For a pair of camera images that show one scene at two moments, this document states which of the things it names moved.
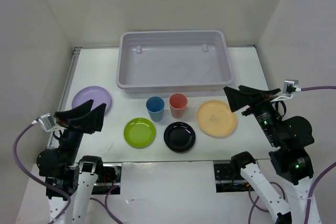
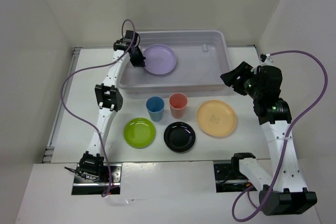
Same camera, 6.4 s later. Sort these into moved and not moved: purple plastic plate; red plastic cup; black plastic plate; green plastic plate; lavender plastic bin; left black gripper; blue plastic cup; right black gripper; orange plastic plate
Moved: right black gripper; purple plastic plate; left black gripper
Not moved: black plastic plate; blue plastic cup; lavender plastic bin; orange plastic plate; green plastic plate; red plastic cup
